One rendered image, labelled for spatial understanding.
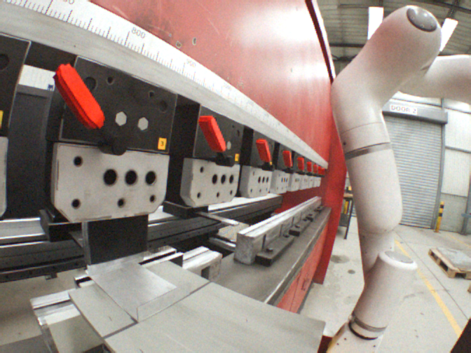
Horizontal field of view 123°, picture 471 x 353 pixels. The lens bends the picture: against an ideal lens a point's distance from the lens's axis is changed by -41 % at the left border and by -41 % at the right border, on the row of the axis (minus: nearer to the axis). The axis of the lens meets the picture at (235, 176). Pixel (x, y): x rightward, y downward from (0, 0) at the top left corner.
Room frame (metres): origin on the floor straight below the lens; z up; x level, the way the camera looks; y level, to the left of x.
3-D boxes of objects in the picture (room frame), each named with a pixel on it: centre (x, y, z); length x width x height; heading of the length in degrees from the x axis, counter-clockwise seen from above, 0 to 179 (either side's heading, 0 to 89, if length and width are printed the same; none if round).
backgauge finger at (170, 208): (0.69, 0.09, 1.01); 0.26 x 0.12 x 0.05; 61
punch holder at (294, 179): (0.94, -0.23, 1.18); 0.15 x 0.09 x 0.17; 151
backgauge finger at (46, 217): (0.33, 0.29, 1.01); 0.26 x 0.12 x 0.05; 61
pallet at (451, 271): (2.14, -3.98, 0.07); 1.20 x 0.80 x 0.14; 150
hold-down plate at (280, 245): (0.76, -0.19, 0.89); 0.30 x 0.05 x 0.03; 151
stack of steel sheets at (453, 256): (2.14, -3.98, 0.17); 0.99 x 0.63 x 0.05; 150
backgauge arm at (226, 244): (0.97, 0.19, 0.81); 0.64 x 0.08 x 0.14; 61
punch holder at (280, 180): (0.76, -0.13, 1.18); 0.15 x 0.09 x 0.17; 151
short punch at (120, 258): (0.26, 0.15, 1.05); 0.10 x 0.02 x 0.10; 151
